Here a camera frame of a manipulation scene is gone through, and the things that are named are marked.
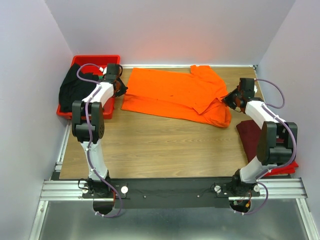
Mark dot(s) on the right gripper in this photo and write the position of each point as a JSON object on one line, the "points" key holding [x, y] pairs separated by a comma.
{"points": [[231, 100]]}

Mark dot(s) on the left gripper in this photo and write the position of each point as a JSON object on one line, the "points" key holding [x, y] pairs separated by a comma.
{"points": [[120, 88]]}

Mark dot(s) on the orange t-shirt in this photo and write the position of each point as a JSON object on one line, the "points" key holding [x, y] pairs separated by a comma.
{"points": [[195, 96]]}

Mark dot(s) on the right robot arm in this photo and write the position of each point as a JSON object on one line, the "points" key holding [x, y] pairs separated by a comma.
{"points": [[277, 145]]}

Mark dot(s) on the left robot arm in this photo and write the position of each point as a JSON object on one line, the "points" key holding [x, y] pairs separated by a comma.
{"points": [[88, 124]]}

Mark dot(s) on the red plastic bin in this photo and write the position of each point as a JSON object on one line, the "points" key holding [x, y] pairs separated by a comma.
{"points": [[102, 61]]}

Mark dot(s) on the folded maroon t-shirt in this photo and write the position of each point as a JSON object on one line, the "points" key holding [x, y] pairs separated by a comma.
{"points": [[249, 133]]}

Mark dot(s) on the black t-shirt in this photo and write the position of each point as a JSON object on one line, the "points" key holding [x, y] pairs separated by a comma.
{"points": [[73, 89]]}

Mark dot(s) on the folded red t-shirt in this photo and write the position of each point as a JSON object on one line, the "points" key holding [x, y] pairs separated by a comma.
{"points": [[286, 170]]}

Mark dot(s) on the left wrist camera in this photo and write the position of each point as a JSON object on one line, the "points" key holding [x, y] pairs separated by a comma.
{"points": [[103, 70]]}

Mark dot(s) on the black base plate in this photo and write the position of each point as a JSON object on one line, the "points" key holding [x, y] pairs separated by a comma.
{"points": [[170, 193]]}

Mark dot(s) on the aluminium frame rail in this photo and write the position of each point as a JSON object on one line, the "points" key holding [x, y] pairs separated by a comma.
{"points": [[140, 146]]}

